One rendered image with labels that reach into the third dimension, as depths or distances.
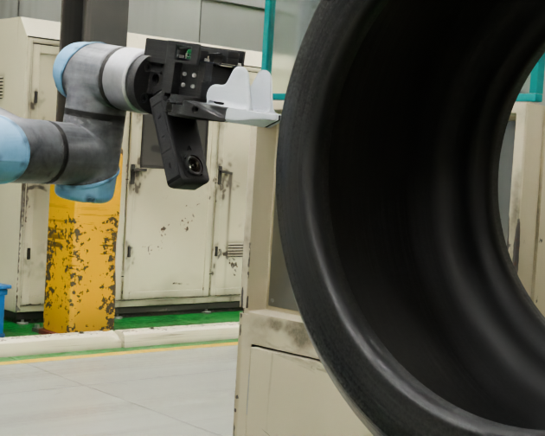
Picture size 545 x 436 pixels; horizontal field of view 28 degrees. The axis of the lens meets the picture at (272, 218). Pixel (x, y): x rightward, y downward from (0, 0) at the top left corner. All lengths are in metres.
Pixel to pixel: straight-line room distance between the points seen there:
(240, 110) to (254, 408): 0.87
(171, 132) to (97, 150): 0.14
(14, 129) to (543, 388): 0.63
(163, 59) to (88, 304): 5.59
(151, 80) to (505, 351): 0.50
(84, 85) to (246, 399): 0.79
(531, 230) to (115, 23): 5.42
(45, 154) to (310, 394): 0.74
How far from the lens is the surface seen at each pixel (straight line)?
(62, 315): 6.81
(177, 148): 1.21
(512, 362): 1.13
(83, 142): 1.30
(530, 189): 1.58
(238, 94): 1.14
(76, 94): 1.33
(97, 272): 6.80
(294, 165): 0.95
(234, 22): 11.31
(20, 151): 1.23
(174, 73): 1.20
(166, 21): 10.79
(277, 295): 1.92
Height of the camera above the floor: 1.16
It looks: 3 degrees down
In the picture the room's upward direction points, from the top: 3 degrees clockwise
